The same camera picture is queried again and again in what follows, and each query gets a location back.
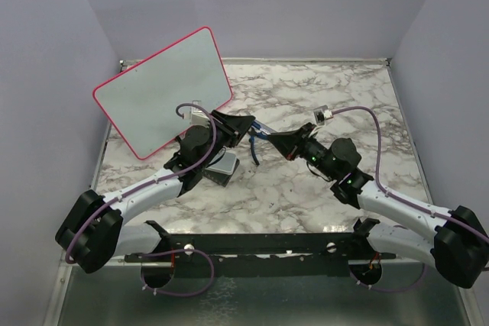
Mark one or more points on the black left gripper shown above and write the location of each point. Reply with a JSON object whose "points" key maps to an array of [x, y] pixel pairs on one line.
{"points": [[239, 124]]}

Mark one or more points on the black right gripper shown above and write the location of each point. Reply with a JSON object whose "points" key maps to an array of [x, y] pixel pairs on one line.
{"points": [[288, 142]]}

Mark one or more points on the blue whiteboard marker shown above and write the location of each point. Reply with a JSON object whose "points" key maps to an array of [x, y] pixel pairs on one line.
{"points": [[257, 132]]}

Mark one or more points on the pink framed whiteboard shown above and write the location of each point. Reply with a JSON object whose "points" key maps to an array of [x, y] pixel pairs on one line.
{"points": [[141, 101]]}

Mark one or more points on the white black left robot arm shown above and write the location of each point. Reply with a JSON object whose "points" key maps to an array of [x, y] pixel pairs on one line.
{"points": [[91, 232]]}

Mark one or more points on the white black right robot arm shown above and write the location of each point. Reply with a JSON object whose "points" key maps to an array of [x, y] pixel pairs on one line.
{"points": [[452, 241]]}

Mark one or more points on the silver open-end wrench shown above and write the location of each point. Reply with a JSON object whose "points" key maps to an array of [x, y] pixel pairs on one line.
{"points": [[267, 130]]}

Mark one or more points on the blue handled pliers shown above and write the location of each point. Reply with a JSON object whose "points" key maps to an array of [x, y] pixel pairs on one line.
{"points": [[251, 140]]}

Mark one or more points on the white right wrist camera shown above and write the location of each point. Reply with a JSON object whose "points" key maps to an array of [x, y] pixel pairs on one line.
{"points": [[322, 114]]}

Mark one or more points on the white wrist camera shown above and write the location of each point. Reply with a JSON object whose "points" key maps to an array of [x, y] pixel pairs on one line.
{"points": [[322, 114], [195, 116]]}

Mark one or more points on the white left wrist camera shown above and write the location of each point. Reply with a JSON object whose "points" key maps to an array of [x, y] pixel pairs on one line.
{"points": [[195, 116]]}

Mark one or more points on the black front mounting rail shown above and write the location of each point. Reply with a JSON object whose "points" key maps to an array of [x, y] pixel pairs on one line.
{"points": [[259, 255]]}

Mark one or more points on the aluminium table edge frame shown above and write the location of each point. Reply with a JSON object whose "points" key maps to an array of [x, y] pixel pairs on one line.
{"points": [[279, 196]]}

